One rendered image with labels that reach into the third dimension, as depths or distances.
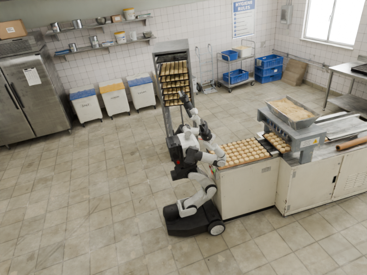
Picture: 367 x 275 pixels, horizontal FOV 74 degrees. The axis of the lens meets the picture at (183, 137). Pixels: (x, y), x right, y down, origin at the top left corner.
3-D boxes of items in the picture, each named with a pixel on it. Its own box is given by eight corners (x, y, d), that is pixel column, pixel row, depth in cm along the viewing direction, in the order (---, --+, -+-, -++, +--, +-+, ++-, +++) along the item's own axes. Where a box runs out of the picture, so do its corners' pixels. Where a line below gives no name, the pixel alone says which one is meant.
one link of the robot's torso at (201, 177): (211, 197, 278) (184, 178, 254) (206, 187, 292) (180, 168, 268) (220, 189, 275) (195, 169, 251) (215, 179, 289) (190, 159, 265)
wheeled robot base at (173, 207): (170, 245, 276) (165, 227, 259) (162, 211, 320) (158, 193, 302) (223, 230, 285) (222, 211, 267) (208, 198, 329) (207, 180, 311)
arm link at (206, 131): (196, 133, 194) (200, 141, 203) (207, 132, 190) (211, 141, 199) (198, 120, 201) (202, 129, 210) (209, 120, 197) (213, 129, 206)
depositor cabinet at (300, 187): (331, 160, 367) (344, 111, 322) (373, 193, 308) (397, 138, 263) (253, 182, 348) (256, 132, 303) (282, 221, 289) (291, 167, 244)
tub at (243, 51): (241, 52, 643) (241, 44, 632) (253, 55, 609) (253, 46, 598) (230, 55, 630) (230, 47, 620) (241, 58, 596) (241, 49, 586)
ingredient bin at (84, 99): (81, 129, 550) (69, 97, 509) (80, 118, 602) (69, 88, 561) (105, 122, 564) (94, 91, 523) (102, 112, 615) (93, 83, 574)
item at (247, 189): (260, 191, 333) (265, 136, 285) (274, 209, 304) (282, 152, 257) (212, 204, 323) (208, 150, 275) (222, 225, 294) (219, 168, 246)
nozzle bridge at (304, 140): (279, 126, 309) (282, 102, 290) (320, 159, 248) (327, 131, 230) (255, 132, 304) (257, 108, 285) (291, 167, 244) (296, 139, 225)
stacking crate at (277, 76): (272, 75, 693) (273, 68, 683) (281, 79, 660) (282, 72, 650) (254, 79, 682) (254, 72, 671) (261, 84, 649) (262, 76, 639)
